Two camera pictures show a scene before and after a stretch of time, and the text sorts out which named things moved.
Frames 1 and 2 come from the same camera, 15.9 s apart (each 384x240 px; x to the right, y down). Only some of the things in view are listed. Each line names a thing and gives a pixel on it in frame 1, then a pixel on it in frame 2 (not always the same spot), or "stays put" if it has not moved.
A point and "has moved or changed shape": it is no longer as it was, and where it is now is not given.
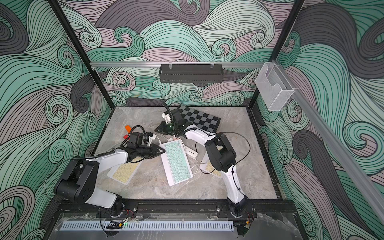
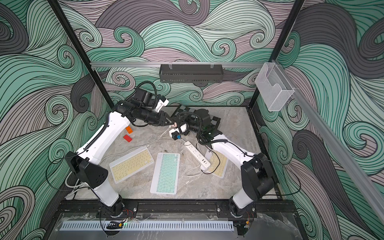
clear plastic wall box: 273,87 stays put
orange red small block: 128,128 stays put
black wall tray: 191,73 stays put
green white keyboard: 176,162 → 166,173
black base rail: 178,208 stays put
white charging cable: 194,158 has moved or changed shape
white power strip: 191,151 has moved or changed shape
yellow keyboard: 124,172 has moved or changed shape
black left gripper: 154,148 → 162,120
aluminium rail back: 177,64 stays put
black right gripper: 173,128 → 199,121
